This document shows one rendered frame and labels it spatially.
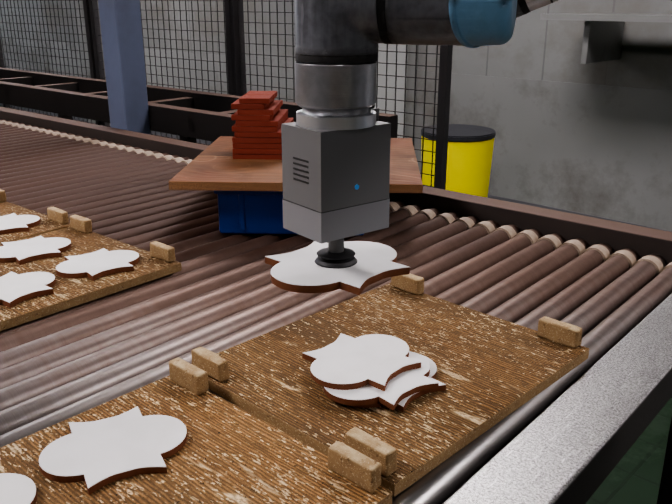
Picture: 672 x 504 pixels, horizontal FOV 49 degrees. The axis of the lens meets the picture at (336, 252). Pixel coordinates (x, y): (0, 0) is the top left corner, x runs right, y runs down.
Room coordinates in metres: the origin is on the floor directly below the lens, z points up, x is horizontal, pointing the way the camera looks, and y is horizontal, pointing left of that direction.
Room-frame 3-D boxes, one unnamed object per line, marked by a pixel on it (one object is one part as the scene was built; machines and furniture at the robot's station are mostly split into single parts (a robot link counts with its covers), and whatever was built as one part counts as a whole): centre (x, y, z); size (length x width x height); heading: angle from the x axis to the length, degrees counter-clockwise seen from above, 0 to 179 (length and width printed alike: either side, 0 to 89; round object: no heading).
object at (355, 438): (0.63, -0.03, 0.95); 0.06 x 0.02 x 0.03; 46
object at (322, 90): (0.70, 0.00, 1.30); 0.08 x 0.08 x 0.05
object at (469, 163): (4.11, -0.68, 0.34); 0.42 x 0.42 x 0.68
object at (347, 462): (0.61, -0.02, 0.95); 0.06 x 0.02 x 0.03; 47
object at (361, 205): (0.70, 0.00, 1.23); 0.10 x 0.09 x 0.16; 38
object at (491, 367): (0.87, -0.07, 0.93); 0.41 x 0.35 x 0.02; 136
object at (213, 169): (1.65, 0.07, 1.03); 0.50 x 0.50 x 0.02; 87
